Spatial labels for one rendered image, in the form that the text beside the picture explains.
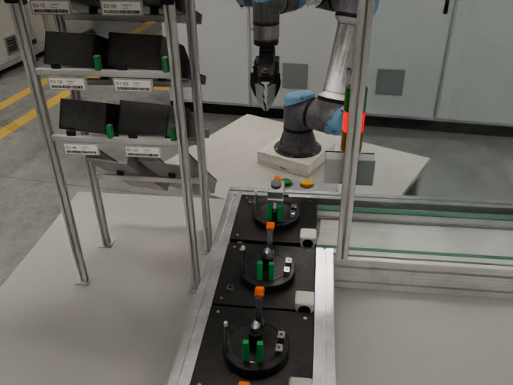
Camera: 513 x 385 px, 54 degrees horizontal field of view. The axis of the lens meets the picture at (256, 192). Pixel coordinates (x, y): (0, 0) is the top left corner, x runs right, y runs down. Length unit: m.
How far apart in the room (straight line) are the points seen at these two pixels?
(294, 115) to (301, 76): 2.54
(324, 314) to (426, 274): 0.34
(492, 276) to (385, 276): 0.27
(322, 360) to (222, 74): 3.72
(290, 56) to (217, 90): 0.75
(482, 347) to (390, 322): 0.22
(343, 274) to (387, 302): 0.13
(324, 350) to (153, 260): 0.63
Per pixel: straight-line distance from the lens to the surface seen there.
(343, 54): 1.83
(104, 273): 1.52
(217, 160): 2.05
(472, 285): 1.45
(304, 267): 1.30
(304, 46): 4.36
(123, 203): 1.82
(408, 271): 1.39
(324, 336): 1.16
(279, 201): 1.40
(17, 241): 3.37
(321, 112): 1.83
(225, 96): 4.66
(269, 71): 1.42
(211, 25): 4.51
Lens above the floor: 1.80
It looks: 31 degrees down
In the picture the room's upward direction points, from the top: 1 degrees counter-clockwise
